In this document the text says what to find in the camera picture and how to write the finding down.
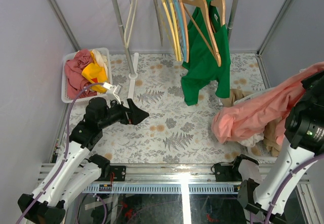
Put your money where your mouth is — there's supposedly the beige garment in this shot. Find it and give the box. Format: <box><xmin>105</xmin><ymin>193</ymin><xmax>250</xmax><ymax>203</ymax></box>
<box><xmin>220</xmin><ymin>88</ymin><xmax>281</xmax><ymax>157</ymax></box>

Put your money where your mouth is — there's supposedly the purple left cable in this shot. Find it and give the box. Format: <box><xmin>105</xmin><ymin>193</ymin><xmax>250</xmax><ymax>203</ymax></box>
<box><xmin>15</xmin><ymin>82</ymin><xmax>107</xmax><ymax>224</ymax></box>

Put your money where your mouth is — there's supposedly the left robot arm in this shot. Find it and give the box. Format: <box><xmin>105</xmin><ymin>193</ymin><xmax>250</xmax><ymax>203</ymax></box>
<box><xmin>17</xmin><ymin>97</ymin><xmax>149</xmax><ymax>223</ymax></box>

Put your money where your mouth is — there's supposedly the yellow hanger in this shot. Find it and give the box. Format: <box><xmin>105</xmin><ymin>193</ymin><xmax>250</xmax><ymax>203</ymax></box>
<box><xmin>160</xmin><ymin>0</ymin><xmax>179</xmax><ymax>59</ymax></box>
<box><xmin>163</xmin><ymin>0</ymin><xmax>182</xmax><ymax>61</ymax></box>

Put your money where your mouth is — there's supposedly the white right laundry basket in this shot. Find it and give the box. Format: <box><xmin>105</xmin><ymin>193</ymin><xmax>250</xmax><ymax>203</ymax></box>
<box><xmin>232</xmin><ymin>89</ymin><xmax>279</xmax><ymax>163</ymax></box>

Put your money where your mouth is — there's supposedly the right wooden hanger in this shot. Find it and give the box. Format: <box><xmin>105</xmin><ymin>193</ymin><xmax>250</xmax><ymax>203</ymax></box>
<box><xmin>210</xmin><ymin>0</ymin><xmax>226</xmax><ymax>26</ymax></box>

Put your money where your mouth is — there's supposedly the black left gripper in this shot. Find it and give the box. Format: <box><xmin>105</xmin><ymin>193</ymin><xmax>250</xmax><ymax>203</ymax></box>
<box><xmin>100</xmin><ymin>98</ymin><xmax>150</xmax><ymax>130</ymax></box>

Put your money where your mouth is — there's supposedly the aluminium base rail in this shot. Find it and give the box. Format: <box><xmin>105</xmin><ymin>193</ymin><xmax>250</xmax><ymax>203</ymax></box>
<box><xmin>35</xmin><ymin>162</ymin><xmax>312</xmax><ymax>194</ymax></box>

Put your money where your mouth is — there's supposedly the blue plastic hanger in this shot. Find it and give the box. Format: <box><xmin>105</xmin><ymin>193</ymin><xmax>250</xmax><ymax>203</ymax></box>
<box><xmin>172</xmin><ymin>0</ymin><xmax>189</xmax><ymax>62</ymax></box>

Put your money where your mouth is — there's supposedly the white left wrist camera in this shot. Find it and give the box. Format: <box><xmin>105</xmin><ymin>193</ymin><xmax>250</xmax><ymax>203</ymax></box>
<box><xmin>102</xmin><ymin>82</ymin><xmax>122</xmax><ymax>104</ymax></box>

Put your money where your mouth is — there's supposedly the salmon pink t shirt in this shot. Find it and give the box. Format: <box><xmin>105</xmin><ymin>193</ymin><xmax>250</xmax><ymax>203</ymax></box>
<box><xmin>211</xmin><ymin>62</ymin><xmax>323</xmax><ymax>145</ymax></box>

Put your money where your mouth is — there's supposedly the green t shirt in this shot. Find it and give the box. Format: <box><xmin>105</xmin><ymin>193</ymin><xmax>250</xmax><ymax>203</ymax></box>
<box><xmin>181</xmin><ymin>0</ymin><xmax>231</xmax><ymax>106</ymax></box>

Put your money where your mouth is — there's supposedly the grey plastic hanger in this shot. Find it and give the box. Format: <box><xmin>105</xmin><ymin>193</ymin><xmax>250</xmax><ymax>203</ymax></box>
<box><xmin>153</xmin><ymin>0</ymin><xmax>164</xmax><ymax>46</ymax></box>

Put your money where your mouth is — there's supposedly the cream garment in left basket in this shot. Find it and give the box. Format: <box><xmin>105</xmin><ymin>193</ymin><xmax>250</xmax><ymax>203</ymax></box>
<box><xmin>91</xmin><ymin>49</ymin><xmax>108</xmax><ymax>70</ymax></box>

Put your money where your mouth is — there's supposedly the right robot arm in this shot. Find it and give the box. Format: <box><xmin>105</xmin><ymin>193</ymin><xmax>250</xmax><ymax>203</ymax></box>
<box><xmin>231</xmin><ymin>72</ymin><xmax>323</xmax><ymax>223</ymax></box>

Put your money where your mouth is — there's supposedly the yellow garment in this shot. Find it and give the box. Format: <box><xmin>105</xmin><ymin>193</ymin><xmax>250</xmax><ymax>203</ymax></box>
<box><xmin>82</xmin><ymin>62</ymin><xmax>109</xmax><ymax>84</ymax></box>

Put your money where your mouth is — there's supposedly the cream plastic hanger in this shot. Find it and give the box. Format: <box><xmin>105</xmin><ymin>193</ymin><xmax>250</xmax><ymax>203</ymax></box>
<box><xmin>124</xmin><ymin>0</ymin><xmax>138</xmax><ymax>49</ymax></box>

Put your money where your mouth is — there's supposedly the white garment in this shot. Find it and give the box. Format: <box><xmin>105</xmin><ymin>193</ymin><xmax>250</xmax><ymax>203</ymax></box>
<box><xmin>239</xmin><ymin>133</ymin><xmax>264</xmax><ymax>148</ymax></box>

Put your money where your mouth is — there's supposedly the dusty rose garment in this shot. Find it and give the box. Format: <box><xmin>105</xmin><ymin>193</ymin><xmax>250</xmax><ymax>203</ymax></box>
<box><xmin>64</xmin><ymin>49</ymin><xmax>94</xmax><ymax>99</ymax></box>

